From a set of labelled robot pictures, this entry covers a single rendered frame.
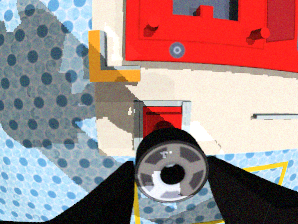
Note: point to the yellow rectangular outline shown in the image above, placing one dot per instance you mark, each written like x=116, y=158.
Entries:
x=248, y=169

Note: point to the black and grey wheel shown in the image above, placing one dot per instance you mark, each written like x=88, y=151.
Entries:
x=164, y=147

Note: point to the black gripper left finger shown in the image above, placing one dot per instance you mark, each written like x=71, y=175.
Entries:
x=111, y=202

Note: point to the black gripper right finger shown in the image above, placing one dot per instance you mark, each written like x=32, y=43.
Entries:
x=244, y=198

